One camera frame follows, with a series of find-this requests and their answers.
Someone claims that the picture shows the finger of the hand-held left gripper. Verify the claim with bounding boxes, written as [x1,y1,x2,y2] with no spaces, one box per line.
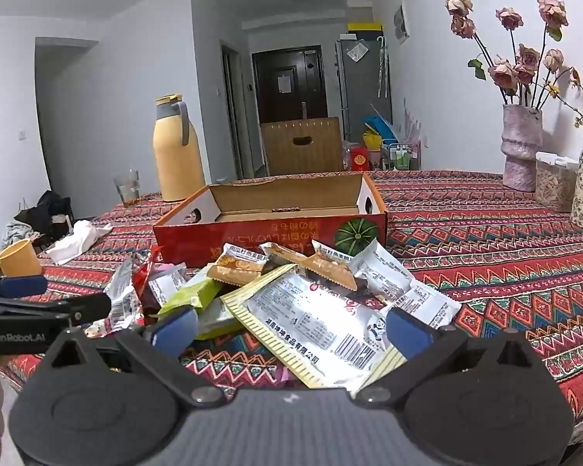
[0,292,112,326]
[0,274,48,298]

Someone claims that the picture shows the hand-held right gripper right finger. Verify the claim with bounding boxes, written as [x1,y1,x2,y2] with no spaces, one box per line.
[357,307,540,409]

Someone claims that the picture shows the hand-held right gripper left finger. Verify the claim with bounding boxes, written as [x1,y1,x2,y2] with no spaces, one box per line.
[44,307,227,409]

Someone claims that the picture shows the white snack packet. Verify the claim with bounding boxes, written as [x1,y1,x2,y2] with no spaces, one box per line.
[379,279,462,332]
[350,245,416,297]

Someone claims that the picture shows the pale green snack packet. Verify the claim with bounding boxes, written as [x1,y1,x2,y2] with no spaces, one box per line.
[194,298,246,341]

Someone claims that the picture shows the crinkled silver snack packet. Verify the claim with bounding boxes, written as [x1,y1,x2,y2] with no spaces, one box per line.
[85,257,143,338]

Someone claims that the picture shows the pink snack packet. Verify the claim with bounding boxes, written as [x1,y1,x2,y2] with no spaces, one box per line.
[148,262,189,308]

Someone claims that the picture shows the red snack packet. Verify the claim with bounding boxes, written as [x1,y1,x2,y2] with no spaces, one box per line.
[132,247,163,314]

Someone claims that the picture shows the cracker snack packet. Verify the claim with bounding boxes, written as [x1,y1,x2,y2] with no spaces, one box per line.
[259,242,316,269]
[298,240,370,293]
[207,243,269,286]

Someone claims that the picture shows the large silver snack packet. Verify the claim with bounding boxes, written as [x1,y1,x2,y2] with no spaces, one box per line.
[221,269,409,395]

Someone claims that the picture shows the red cardboard box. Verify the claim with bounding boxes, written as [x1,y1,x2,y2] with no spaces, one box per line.
[153,171,388,269]

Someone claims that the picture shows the yellow mug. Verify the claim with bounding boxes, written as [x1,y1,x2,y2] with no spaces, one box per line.
[0,239,43,278]

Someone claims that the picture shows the white cloth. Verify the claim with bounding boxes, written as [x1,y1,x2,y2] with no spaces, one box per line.
[46,220,113,266]

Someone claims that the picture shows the black chair with clothes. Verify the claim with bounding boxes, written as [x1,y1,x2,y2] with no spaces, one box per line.
[2,190,75,253]

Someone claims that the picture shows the clear drinking glass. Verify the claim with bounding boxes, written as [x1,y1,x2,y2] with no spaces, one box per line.
[114,170,141,208]

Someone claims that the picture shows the yellow thermos jug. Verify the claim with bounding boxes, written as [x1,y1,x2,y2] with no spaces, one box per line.
[153,93,206,203]

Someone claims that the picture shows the rolling utility cart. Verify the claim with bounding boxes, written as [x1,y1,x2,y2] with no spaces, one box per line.
[381,141,421,172]

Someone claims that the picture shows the red gift box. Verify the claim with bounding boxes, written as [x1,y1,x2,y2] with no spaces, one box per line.
[349,144,371,172]

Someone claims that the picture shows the wooden chair back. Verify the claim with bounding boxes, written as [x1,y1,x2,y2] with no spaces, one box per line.
[259,116,346,177]

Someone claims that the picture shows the clear storage container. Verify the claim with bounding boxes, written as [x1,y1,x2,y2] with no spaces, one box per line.
[535,151,580,213]

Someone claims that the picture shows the pink textured vase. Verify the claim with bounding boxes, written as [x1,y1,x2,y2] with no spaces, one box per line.
[501,103,544,192]

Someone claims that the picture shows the dark entrance door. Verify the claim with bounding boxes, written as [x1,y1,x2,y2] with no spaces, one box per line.
[251,47,327,124]

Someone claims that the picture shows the grey refrigerator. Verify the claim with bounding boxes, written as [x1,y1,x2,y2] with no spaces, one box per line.
[335,34,393,144]

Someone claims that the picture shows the white folded umbrella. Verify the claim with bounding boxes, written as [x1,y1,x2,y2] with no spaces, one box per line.
[376,35,389,99]

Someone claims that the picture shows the dried pink roses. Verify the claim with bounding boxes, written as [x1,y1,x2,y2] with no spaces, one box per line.
[444,0,581,108]

